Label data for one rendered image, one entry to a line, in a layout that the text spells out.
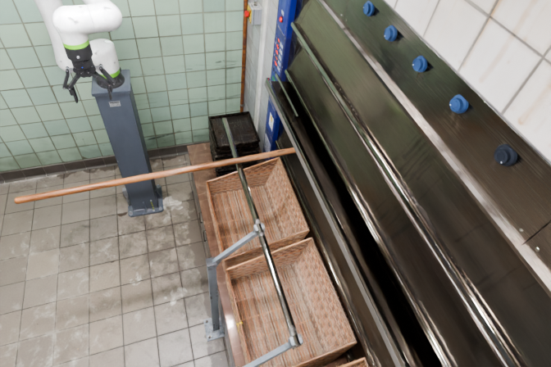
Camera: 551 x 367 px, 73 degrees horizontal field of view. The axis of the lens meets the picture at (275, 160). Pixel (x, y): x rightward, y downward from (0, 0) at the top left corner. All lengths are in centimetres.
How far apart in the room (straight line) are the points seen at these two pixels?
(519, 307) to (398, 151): 51
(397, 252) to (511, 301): 42
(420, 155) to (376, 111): 23
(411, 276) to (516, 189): 50
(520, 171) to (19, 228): 317
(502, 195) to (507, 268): 17
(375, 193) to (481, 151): 51
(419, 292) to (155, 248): 211
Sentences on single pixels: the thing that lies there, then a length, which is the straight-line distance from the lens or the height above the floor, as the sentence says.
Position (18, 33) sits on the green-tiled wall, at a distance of 283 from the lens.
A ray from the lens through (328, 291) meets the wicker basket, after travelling 197.
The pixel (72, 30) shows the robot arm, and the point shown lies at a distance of 158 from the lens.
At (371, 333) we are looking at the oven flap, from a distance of 175.
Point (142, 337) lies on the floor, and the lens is 274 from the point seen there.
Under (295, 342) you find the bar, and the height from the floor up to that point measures 117.
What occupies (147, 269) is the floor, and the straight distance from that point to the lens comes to 291.
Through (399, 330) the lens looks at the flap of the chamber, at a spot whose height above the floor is 141.
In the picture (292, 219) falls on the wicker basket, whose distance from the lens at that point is 220.
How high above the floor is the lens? 258
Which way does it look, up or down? 48 degrees down
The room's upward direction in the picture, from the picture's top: 8 degrees clockwise
